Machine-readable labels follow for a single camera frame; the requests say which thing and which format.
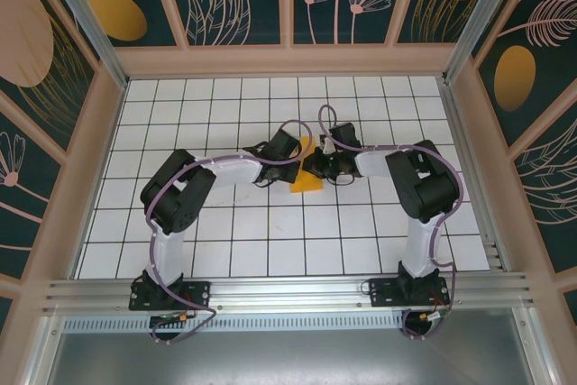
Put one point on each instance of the orange paper sheet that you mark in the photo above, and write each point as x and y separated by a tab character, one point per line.
308	186

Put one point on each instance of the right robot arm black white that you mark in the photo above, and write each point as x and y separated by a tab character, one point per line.
421	250

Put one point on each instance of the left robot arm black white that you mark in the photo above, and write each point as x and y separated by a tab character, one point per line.
167	250

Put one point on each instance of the grey metal sheet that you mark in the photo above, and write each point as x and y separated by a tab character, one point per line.
288	358

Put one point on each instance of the aluminium mounting rail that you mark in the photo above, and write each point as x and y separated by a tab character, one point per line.
288	290

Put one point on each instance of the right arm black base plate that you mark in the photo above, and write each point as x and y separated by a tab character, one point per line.
383	295

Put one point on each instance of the aluminium side rail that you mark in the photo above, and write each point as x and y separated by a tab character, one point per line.
475	177

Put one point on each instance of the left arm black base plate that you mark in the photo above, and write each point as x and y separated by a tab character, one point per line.
198	295

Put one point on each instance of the aluminium frame post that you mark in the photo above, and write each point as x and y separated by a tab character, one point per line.
88	24
478	20

